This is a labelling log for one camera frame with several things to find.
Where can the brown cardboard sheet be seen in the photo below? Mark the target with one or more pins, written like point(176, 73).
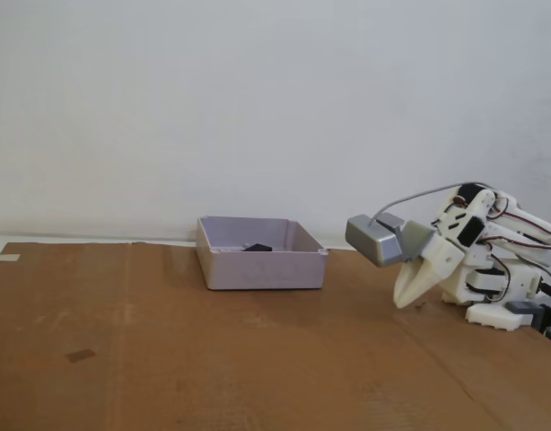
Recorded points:
point(168, 359)

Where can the silver webcam with clip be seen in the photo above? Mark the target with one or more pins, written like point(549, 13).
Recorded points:
point(369, 242)

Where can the grey open plastic box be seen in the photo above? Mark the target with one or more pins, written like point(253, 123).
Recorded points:
point(257, 274)

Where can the cream gripper body black servo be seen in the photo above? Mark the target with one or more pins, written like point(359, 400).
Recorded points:
point(437, 261)

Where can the white tape piece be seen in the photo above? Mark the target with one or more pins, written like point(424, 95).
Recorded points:
point(8, 258)

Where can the grey and black table clamp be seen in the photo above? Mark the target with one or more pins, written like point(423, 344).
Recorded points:
point(520, 308)

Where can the cream 3D-printed robot arm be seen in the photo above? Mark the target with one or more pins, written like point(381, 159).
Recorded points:
point(522, 278)

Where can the black rectangular block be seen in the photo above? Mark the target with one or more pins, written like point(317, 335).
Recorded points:
point(257, 247)

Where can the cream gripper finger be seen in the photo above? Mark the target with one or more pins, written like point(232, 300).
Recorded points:
point(419, 289)
point(405, 278)

